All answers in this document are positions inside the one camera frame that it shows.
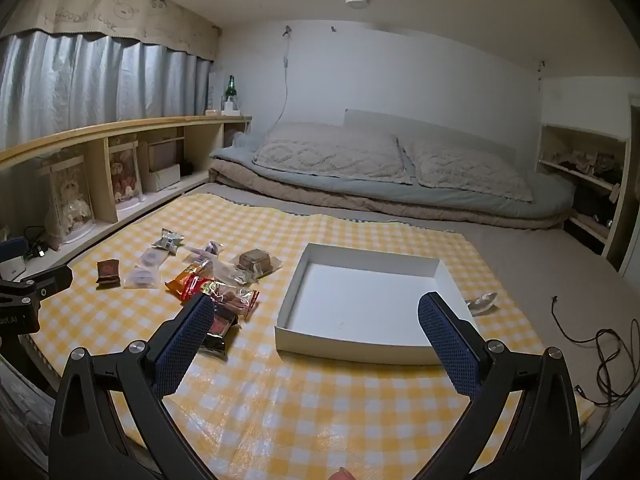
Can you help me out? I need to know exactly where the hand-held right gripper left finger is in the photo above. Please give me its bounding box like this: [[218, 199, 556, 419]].
[[48, 292, 236, 480]]

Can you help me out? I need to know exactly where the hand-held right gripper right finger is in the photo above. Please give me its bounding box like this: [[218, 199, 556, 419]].
[[417, 291, 583, 480]]

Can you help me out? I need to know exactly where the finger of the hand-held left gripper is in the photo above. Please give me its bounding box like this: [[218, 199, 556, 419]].
[[0, 265, 74, 307]]

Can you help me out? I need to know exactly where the black snack packet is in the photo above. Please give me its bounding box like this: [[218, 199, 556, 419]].
[[200, 310, 243, 358]]

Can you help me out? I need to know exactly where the red snack packet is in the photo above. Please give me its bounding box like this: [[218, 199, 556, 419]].
[[180, 277, 261, 321]]

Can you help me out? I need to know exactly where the brown mooncake packet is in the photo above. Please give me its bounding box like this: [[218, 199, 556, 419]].
[[96, 258, 122, 286]]

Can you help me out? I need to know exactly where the orange snack packet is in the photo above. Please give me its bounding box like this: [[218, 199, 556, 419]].
[[165, 264, 211, 297]]

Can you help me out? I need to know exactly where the white round snack clear packet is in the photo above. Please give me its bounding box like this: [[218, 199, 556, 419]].
[[195, 257, 236, 286]]

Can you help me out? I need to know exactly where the white cardboard box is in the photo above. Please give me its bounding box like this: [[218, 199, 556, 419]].
[[273, 243, 481, 367]]

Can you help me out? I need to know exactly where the green-white candy packet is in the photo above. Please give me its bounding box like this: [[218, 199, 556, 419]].
[[151, 228, 182, 252]]

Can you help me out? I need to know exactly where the mooncake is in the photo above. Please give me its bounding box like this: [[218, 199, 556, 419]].
[[229, 247, 283, 281]]

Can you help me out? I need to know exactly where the crumpled clear wrapper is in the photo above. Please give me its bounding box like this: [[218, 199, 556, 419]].
[[462, 291, 500, 317]]

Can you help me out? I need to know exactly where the doll in clear box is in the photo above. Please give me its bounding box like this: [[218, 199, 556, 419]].
[[45, 155, 96, 251]]

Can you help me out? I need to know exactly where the yellow checked mat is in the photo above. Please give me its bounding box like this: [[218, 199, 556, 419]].
[[25, 192, 596, 480]]

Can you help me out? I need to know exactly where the white storage box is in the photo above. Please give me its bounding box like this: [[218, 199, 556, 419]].
[[148, 165, 181, 192]]

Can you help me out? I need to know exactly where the long wooden shelf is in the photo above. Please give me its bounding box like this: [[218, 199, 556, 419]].
[[0, 114, 253, 281]]

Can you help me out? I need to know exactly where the brown cardboard box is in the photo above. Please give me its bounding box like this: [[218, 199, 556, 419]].
[[149, 139, 182, 171]]

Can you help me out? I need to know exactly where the blue-grey duvet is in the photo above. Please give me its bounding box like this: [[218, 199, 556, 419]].
[[207, 132, 576, 221]]

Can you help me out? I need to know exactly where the beige blanket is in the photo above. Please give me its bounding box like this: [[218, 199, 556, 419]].
[[207, 165, 571, 231]]

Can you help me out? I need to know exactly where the grey curtain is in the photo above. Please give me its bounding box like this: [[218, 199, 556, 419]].
[[0, 30, 216, 153]]

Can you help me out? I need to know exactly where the white headboard panel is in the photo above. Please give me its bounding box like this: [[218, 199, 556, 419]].
[[344, 108, 516, 161]]

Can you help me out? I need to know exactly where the white shelf unit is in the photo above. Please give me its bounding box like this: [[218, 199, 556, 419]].
[[537, 122, 640, 281]]

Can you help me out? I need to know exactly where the pile of cloths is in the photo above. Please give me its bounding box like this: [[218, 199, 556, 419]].
[[542, 147, 621, 178]]

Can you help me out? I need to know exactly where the beige printed valance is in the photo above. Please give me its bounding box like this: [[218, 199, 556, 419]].
[[0, 0, 221, 56]]

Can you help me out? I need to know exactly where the black charger cable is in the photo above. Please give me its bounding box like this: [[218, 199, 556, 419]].
[[24, 226, 52, 261]]

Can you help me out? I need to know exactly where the hanging white cable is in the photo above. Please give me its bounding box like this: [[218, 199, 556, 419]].
[[270, 25, 293, 133]]

